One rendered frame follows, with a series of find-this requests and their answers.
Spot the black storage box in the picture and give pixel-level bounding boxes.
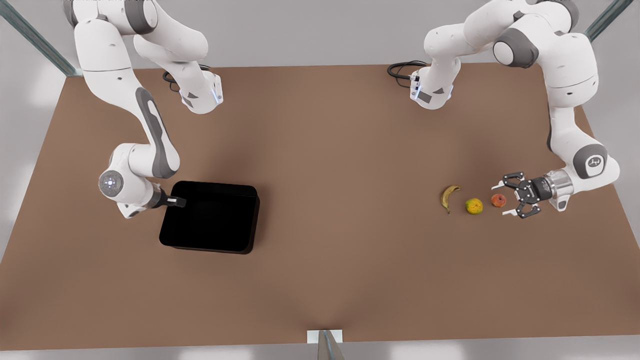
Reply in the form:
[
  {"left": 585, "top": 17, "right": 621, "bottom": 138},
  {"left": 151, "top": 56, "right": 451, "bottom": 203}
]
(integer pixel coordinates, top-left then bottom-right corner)
[{"left": 158, "top": 180, "right": 261, "bottom": 255}]

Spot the black cable loop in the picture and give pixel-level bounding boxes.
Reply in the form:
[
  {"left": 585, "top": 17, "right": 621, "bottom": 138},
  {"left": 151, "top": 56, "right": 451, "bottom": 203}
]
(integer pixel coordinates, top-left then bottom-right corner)
[
  {"left": 386, "top": 60, "right": 429, "bottom": 89},
  {"left": 162, "top": 63, "right": 212, "bottom": 94}
]

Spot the yellow brown banana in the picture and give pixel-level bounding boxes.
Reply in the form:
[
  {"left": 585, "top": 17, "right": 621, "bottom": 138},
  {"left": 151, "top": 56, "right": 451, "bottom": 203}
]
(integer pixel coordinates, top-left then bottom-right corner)
[{"left": 440, "top": 184, "right": 462, "bottom": 215}]

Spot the silver frame post white foot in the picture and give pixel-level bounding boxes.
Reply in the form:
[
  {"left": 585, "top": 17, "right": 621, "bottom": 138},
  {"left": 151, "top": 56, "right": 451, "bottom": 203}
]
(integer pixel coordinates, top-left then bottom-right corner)
[{"left": 306, "top": 329, "right": 345, "bottom": 360}]

